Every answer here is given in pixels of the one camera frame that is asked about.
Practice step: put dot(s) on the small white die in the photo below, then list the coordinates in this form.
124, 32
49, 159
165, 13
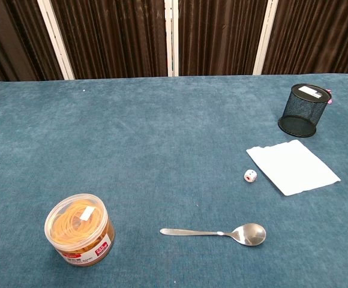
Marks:
250, 175

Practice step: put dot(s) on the blue velvet tablecloth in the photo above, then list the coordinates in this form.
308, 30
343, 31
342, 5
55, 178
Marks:
150, 150

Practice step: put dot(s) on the silver metal spoon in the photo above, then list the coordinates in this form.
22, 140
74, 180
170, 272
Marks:
246, 234

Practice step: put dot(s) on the white paper napkin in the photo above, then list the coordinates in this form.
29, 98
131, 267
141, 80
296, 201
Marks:
292, 166

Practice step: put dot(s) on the dark brown pleated curtain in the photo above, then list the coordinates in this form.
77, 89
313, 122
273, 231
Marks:
117, 36

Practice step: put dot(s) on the clear jar of rubber bands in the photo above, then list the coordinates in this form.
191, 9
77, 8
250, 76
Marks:
78, 228

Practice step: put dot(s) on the black mesh pen holder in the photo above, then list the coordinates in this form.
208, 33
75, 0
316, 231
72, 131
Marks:
303, 109

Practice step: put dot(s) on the pink tag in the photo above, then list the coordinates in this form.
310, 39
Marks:
329, 96

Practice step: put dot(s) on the white screen frame post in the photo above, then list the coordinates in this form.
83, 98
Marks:
172, 37
56, 39
265, 37

